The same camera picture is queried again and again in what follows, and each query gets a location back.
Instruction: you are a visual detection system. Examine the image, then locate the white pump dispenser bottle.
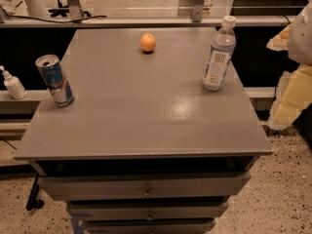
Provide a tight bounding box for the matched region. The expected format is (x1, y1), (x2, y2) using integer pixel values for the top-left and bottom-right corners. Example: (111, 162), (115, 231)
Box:
(0, 65), (27, 99)

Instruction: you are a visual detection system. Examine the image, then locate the grey metal frame post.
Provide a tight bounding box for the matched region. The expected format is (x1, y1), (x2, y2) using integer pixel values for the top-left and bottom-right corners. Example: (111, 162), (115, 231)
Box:
(191, 0), (204, 22)

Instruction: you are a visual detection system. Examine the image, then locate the grey drawer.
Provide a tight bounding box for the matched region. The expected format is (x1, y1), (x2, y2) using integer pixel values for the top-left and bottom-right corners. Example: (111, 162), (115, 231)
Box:
(39, 172), (251, 201)
(86, 218), (215, 234)
(68, 202), (228, 220)

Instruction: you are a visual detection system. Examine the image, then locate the orange fruit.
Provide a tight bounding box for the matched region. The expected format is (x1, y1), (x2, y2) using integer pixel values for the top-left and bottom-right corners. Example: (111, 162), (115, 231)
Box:
(140, 33), (156, 53)

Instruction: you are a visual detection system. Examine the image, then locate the blue silver redbull can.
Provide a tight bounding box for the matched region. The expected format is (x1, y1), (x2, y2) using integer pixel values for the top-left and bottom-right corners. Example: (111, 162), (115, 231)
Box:
(35, 55), (74, 107)

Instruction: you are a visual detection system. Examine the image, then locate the bottom grey drawer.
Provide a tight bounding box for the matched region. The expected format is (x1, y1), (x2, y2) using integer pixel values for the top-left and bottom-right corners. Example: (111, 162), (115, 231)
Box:
(86, 218), (215, 234)

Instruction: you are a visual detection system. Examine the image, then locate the black cable on rail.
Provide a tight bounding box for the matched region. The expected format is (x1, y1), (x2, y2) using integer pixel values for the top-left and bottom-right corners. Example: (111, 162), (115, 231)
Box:
(9, 14), (108, 24)

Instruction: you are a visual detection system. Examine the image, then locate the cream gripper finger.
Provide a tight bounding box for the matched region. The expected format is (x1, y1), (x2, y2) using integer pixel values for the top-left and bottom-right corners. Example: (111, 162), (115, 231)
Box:
(266, 24), (291, 52)
(266, 64), (312, 131)

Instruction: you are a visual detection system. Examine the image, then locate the clear plastic water bottle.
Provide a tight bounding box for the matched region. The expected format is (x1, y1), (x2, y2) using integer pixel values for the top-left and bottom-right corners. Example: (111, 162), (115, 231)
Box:
(202, 16), (236, 91)

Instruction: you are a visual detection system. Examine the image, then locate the middle grey drawer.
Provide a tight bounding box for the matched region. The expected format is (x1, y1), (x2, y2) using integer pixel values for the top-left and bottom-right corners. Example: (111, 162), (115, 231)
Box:
(68, 202), (228, 220)

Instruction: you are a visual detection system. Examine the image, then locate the top grey drawer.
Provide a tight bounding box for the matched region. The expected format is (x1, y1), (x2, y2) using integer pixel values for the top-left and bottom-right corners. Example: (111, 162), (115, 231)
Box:
(39, 172), (251, 201)

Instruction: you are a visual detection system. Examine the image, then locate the left grey metal post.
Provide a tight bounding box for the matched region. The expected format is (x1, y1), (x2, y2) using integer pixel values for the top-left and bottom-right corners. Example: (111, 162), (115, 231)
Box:
(67, 0), (84, 20)

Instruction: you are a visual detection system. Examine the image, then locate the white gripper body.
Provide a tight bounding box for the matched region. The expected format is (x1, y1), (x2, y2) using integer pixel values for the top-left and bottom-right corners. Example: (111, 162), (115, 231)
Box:
(288, 1), (312, 65)

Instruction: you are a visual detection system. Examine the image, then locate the grey drawer cabinet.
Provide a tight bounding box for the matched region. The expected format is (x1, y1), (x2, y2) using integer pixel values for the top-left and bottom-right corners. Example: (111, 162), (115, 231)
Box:
(13, 26), (274, 234)

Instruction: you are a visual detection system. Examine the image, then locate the black caster wheel leg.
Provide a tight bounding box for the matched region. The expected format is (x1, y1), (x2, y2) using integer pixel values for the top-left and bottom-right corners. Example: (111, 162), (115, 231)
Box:
(26, 176), (44, 211)

